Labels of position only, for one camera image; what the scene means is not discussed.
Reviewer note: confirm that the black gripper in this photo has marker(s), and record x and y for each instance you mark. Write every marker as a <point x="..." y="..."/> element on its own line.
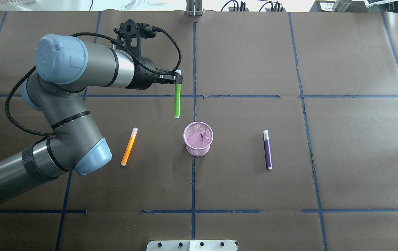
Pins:
<point x="144" y="74"/>

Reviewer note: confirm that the green highlighter pen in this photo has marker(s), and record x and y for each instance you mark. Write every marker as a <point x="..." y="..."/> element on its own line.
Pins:
<point x="177" y="94"/>

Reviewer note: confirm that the orange highlighter pen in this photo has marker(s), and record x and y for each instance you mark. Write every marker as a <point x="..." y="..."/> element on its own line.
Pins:
<point x="129" y="147"/>

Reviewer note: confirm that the purple highlighter pen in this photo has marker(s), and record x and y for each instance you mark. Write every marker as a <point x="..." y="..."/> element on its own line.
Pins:
<point x="267" y="150"/>

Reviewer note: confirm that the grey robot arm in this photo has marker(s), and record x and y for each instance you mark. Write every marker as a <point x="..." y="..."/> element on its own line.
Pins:
<point x="64" y="67"/>

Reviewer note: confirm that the pink mesh pen holder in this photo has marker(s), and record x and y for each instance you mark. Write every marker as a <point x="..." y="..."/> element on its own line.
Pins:
<point x="198" y="137"/>

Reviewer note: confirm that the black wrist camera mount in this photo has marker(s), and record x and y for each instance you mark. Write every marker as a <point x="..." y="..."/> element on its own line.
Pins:
<point x="130" y="33"/>

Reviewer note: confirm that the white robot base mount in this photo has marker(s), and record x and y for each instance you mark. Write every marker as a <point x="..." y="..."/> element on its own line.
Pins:
<point x="193" y="245"/>

